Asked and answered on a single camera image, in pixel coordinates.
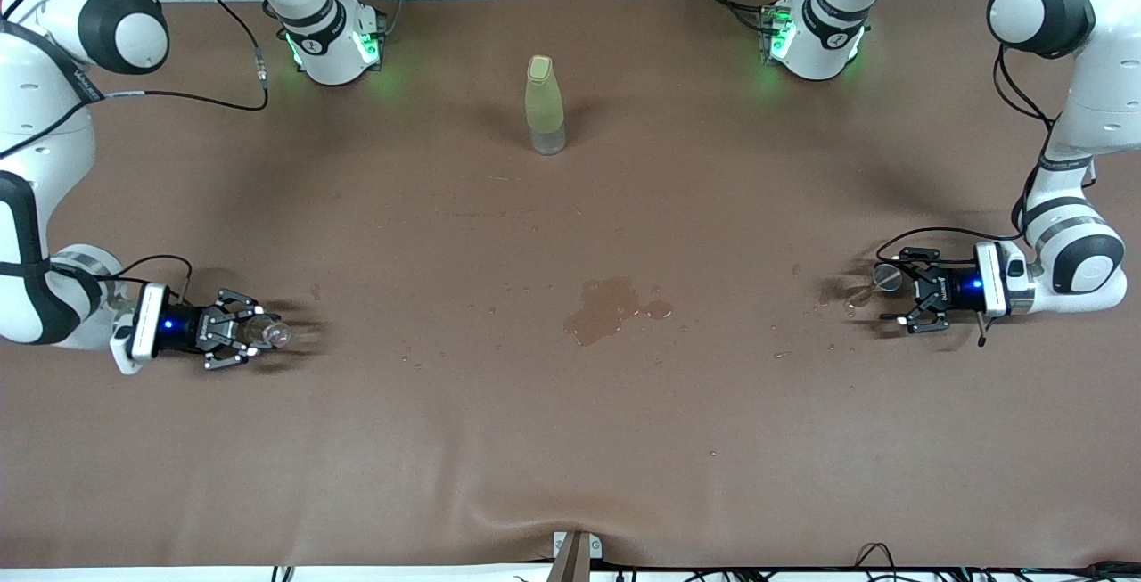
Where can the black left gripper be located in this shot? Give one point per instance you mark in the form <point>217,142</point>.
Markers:
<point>956,290</point>

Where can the small metal measuring cup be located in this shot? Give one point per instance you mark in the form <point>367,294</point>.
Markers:
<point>887,276</point>

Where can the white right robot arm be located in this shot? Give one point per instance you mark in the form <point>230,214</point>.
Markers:
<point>36,118</point>

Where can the clear glass shaker cup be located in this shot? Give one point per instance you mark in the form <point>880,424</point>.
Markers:
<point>272,332</point>

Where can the grey metal clamp bracket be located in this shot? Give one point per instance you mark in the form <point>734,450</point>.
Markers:
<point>575,560</point>

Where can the yellow-green frosted bottle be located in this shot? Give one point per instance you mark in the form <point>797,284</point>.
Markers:
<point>544,101</point>

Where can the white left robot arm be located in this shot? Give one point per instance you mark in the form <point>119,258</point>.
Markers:
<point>1105,92</point>

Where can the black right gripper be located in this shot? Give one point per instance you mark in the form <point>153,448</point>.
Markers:
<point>183,329</point>

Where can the spilled liquid puddle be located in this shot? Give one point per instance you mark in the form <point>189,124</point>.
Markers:
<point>602,306</point>

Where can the brown table cover mat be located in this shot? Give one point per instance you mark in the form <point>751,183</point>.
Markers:
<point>570,439</point>

